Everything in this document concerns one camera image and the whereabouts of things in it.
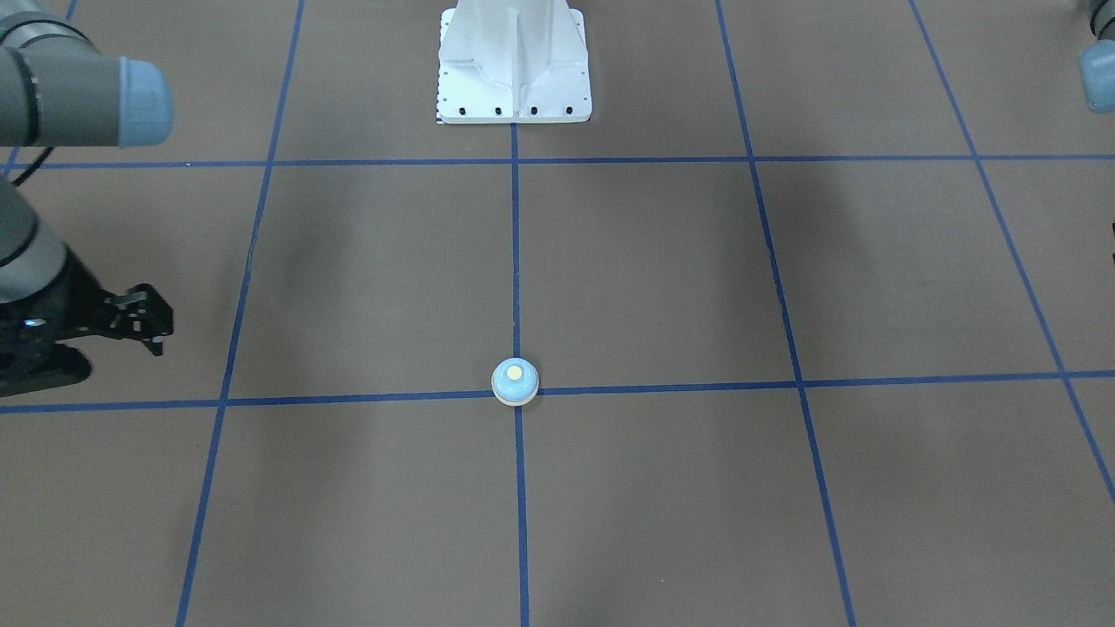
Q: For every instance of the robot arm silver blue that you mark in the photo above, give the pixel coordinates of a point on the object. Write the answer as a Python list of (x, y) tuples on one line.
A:
[(59, 90), (1096, 62)]

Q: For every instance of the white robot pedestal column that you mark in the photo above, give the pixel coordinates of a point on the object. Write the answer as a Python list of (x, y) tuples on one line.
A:
[(513, 62)]

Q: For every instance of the blue service bell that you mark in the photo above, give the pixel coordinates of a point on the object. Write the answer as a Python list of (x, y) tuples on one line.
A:
[(514, 382)]

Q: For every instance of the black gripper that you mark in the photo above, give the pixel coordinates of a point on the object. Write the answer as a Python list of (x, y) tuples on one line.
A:
[(71, 305)]

